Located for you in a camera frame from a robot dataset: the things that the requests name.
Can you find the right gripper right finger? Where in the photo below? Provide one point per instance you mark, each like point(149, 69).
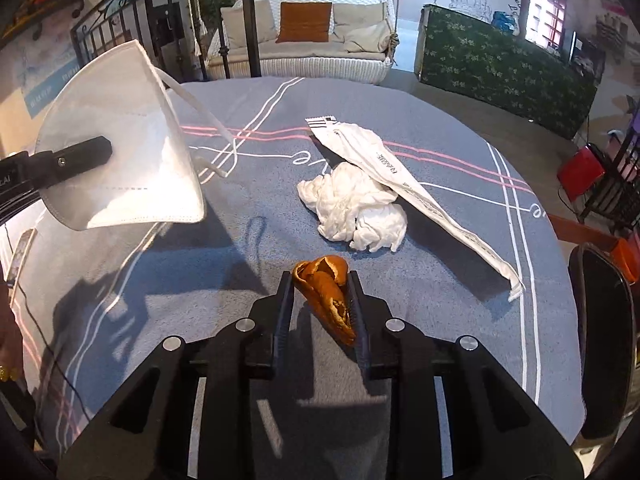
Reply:
point(455, 412)

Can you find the orange peel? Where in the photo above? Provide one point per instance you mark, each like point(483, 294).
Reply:
point(323, 284)

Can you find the orange plastic bucket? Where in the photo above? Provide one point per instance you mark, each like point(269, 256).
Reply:
point(625, 260)

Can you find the red bag on floor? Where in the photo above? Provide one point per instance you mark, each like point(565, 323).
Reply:
point(581, 172)

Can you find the black iron railing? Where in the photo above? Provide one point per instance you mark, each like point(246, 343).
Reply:
point(174, 33)

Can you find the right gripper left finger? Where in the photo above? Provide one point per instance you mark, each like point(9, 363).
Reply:
point(144, 430)

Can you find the dark brown trash bin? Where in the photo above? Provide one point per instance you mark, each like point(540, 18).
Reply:
point(607, 338)

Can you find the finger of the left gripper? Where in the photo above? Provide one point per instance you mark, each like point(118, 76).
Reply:
point(48, 168)

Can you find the white paper wrapper strip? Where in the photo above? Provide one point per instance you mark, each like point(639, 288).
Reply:
point(365, 149)

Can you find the black iron rack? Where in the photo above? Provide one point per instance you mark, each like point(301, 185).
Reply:
point(615, 195)

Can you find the white face mask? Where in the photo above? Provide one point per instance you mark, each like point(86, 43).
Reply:
point(151, 175)

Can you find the red phone booth cabinet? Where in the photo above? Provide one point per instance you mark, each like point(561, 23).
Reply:
point(542, 22)

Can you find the white tissue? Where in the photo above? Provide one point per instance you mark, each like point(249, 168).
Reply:
point(353, 208)

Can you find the white wicker swing sofa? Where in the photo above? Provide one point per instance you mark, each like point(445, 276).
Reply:
point(340, 39)

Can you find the brown square cushion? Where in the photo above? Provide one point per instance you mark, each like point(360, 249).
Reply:
point(304, 21)

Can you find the left hand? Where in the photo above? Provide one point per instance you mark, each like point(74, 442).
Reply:
point(11, 340)

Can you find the blue striped table cloth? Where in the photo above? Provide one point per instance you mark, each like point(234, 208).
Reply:
point(99, 301)

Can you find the green patterned counter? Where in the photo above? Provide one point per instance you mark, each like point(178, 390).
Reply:
point(463, 55)

